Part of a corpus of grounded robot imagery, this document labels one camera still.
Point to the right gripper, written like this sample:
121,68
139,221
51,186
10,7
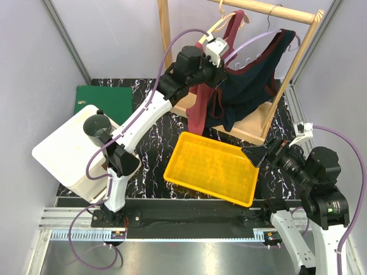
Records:
277,149

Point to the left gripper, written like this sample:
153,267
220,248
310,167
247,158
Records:
218,74

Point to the navy tank top maroon trim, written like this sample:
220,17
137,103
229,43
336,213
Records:
249,87

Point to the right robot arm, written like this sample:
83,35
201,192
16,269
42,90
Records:
326,208

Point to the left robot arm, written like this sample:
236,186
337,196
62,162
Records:
192,67

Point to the wooden clothes hanger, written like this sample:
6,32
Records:
221,23

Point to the wooden clothes rack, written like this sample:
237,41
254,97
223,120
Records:
253,128

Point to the yellow plastic tray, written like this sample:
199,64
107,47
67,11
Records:
214,168

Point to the green folder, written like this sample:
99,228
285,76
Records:
115,102

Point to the dark grey cup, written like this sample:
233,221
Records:
98,128

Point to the white wooden storage box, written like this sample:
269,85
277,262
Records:
65,154

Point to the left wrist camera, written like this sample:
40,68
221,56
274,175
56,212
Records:
215,49

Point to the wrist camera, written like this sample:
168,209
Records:
215,49
303,133

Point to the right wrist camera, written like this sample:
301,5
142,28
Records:
303,133

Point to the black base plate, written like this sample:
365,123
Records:
179,219

